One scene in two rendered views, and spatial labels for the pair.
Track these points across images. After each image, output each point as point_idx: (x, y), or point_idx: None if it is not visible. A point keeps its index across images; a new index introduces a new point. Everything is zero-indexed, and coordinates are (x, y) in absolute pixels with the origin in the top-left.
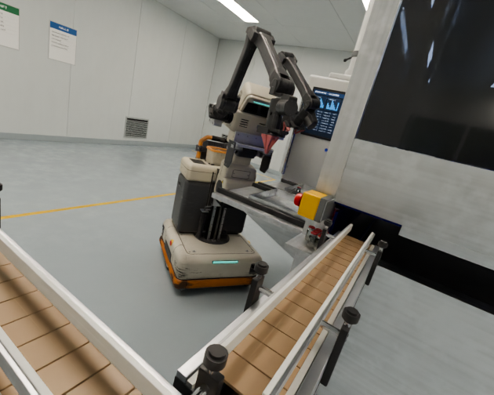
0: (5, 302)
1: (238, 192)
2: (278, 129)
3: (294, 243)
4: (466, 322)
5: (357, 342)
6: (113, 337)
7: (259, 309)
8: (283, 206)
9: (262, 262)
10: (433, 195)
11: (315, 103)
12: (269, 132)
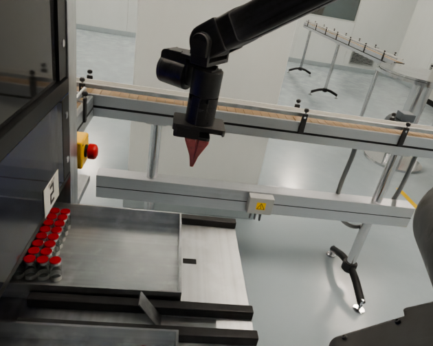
0: (146, 98)
1: (222, 251)
2: (185, 119)
3: (80, 178)
4: None
5: None
6: (108, 86)
7: (78, 93)
8: (132, 256)
9: (85, 91)
10: None
11: (432, 213)
12: None
